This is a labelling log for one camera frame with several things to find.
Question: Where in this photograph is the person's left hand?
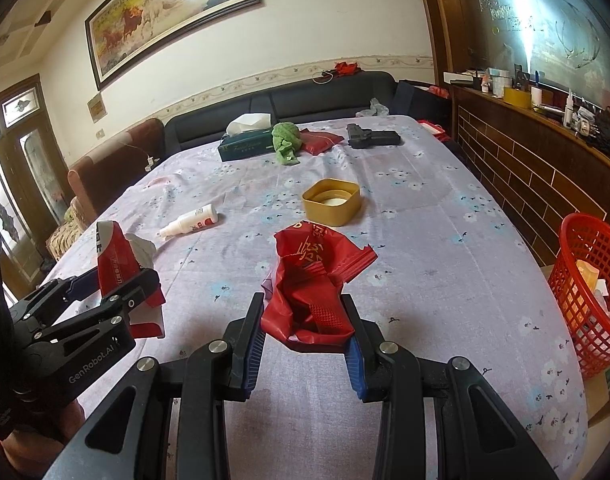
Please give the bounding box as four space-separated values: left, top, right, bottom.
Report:
0 400 88 480

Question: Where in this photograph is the framed horse painting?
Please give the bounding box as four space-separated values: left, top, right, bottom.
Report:
85 0 262 92

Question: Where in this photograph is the wall mirror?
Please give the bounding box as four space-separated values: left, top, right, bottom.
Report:
465 0 610 127

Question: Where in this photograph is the black bag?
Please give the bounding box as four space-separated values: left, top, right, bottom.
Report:
392 80 454 134

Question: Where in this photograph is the flat red packet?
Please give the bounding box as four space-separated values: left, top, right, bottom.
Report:
301 129 344 156

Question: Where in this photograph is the red plastic bag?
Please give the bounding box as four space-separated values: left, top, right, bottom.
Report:
261 221 378 352

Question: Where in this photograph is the green cloth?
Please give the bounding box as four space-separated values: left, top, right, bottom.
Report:
271 122 304 166

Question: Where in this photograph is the floral tablecloth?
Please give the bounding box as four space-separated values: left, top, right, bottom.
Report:
35 115 588 480

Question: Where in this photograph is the black toy pistol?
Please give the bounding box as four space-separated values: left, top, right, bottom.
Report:
347 123 402 150

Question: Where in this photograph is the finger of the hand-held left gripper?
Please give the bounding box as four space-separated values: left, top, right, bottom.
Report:
10 267 102 322
27 269 162 357

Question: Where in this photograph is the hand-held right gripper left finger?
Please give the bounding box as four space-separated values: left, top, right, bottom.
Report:
42 292 267 480

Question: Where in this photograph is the wooden glass door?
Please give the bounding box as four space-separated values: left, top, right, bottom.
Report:
0 74 68 292

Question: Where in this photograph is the yellow tub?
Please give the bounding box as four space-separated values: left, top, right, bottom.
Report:
503 86 531 109

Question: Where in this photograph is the red white packet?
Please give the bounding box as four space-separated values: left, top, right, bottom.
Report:
96 220 167 340

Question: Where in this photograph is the white charger cable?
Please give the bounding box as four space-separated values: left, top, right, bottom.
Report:
125 142 162 171

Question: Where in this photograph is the red plastic basket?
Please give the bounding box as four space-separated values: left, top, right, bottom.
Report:
547 212 610 380

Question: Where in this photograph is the green tissue box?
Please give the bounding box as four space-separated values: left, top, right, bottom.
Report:
218 114 276 163

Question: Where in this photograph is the clear crumpled plastic bag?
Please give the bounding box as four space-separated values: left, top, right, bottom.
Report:
356 97 390 119

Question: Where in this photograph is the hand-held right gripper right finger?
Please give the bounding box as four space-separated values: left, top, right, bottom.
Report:
341 294 560 480

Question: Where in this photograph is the yellow plastic container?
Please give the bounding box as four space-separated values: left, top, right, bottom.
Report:
302 178 362 228

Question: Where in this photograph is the wooden counter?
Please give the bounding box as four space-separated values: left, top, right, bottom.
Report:
450 82 610 272

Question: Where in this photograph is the black leather sofa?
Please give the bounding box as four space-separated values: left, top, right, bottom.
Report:
164 71 397 159

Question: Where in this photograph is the red paper bag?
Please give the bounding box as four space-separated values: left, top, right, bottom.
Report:
417 119 454 145

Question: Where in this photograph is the brown armchair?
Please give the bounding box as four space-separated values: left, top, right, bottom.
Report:
46 117 166 262

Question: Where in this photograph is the white spray bottle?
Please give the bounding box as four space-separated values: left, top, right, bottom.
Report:
159 204 220 239

